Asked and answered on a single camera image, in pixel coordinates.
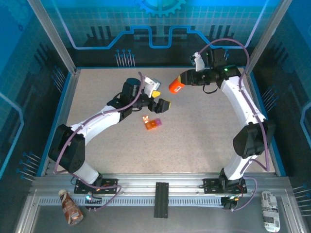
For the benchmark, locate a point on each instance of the aluminium frame post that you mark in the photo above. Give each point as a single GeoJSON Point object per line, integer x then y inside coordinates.
{"type": "Point", "coordinates": [266, 36]}
{"type": "Point", "coordinates": [54, 36]}

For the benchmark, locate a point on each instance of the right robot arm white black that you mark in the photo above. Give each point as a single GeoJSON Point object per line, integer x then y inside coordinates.
{"type": "Point", "coordinates": [243, 102]}

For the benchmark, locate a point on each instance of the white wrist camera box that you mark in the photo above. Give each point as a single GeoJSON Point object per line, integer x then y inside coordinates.
{"type": "Point", "coordinates": [199, 63]}
{"type": "Point", "coordinates": [151, 83]}

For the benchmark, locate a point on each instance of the black extrusion bracket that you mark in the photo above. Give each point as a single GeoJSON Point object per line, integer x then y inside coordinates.
{"type": "Point", "coordinates": [161, 200]}

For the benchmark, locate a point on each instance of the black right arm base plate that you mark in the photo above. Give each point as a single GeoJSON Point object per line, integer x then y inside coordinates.
{"type": "Point", "coordinates": [211, 185]}

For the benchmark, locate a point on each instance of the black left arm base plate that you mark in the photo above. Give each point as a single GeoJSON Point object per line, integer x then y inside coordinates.
{"type": "Point", "coordinates": [109, 184]}

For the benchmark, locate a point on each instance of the orange pill bottle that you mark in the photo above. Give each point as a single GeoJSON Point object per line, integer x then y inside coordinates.
{"type": "Point", "coordinates": [175, 87]}

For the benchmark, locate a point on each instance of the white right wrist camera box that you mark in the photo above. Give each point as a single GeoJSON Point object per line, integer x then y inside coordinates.
{"type": "Point", "coordinates": [199, 63]}

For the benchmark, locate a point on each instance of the brown drink bottle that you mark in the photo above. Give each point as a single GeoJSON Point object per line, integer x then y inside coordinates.
{"type": "Point", "coordinates": [71, 208]}

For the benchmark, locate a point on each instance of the orange and pink pill organizer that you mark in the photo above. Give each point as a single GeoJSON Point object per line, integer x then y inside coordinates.
{"type": "Point", "coordinates": [153, 125]}

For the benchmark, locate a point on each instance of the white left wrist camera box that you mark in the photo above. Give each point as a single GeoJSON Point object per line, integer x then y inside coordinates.
{"type": "Point", "coordinates": [151, 83]}

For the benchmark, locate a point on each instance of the aluminium cross rail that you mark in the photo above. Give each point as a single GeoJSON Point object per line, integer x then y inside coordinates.
{"type": "Point", "coordinates": [170, 178]}

